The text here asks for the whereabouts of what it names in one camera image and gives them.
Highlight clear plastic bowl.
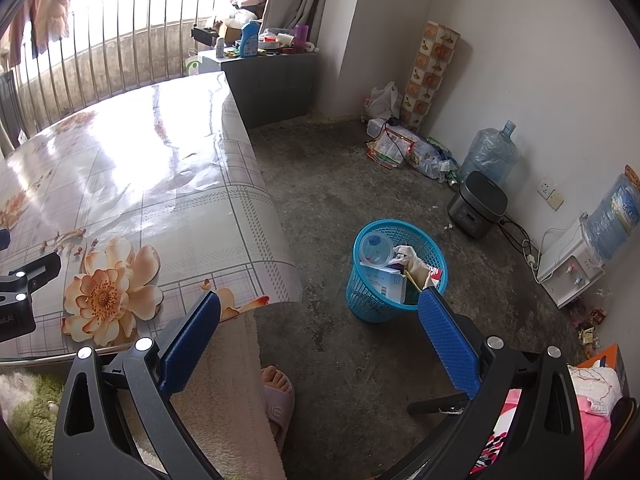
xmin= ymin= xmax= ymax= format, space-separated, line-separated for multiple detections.
xmin=358 ymin=232 xmax=394 ymax=268

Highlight white cloth glove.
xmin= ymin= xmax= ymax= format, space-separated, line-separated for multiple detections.
xmin=390 ymin=245 xmax=432 ymax=289

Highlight light blue cardboard box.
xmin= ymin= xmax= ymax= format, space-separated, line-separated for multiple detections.
xmin=360 ymin=263 xmax=407 ymax=304

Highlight blue plastic waste basket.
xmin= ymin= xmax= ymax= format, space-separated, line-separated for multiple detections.
xmin=346 ymin=219 xmax=448 ymax=323

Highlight pink slipper foot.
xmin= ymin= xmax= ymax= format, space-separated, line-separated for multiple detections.
xmin=262 ymin=365 xmax=295 ymax=452

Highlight pink cloth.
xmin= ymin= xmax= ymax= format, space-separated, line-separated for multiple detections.
xmin=470 ymin=365 xmax=624 ymax=478

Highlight white water dispenser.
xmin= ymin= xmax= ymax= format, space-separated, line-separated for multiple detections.
xmin=536 ymin=214 xmax=604 ymax=309

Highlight orange cardboard box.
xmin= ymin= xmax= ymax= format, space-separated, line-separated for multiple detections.
xmin=578 ymin=344 xmax=630 ymax=396

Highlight black rice cooker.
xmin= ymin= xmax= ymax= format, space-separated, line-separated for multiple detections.
xmin=447 ymin=170 xmax=508 ymax=240

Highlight blue water jug on dispenser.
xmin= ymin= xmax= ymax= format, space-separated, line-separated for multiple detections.
xmin=585 ymin=165 xmax=639 ymax=261

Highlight empty water jug on floor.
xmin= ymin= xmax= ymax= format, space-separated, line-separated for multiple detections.
xmin=458 ymin=120 xmax=520 ymax=185

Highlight pile of bags on floor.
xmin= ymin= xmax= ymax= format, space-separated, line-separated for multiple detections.
xmin=367 ymin=118 xmax=458 ymax=182

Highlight white plastic bag on floor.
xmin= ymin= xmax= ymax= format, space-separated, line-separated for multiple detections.
xmin=362 ymin=81 xmax=401 ymax=120

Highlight dark bedside cabinet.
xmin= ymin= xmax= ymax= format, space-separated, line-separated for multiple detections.
xmin=198 ymin=50 xmax=318 ymax=128

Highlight patterned tall box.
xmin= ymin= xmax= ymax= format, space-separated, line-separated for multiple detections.
xmin=400 ymin=21 xmax=460 ymax=132

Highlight blue detergent bottle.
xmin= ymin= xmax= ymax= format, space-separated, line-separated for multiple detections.
xmin=239 ymin=20 xmax=260 ymax=58

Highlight hanging clothes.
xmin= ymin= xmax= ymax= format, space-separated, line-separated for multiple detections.
xmin=1 ymin=0 xmax=70 ymax=70

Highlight metal window railing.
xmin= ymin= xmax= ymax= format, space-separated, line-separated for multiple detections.
xmin=1 ymin=0 xmax=233 ymax=145

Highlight white wall socket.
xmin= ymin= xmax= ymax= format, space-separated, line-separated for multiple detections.
xmin=537 ymin=178 xmax=554 ymax=200

